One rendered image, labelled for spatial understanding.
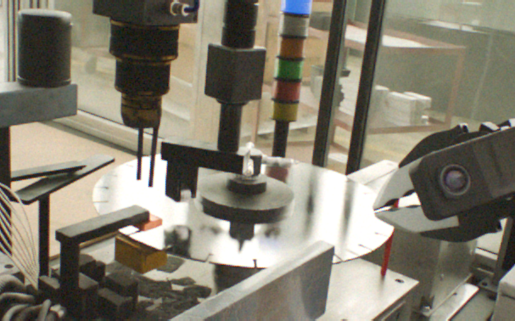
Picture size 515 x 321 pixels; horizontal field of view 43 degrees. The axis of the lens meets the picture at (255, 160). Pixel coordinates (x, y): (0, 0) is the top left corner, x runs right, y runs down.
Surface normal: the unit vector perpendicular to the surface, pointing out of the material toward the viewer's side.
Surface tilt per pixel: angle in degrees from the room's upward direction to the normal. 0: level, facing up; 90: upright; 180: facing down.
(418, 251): 90
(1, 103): 90
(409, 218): 89
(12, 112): 90
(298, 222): 0
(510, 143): 59
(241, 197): 5
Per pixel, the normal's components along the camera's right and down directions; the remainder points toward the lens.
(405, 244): -0.60, 0.19
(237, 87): 0.69, 0.29
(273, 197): 0.18, -0.92
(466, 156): 0.11, -0.21
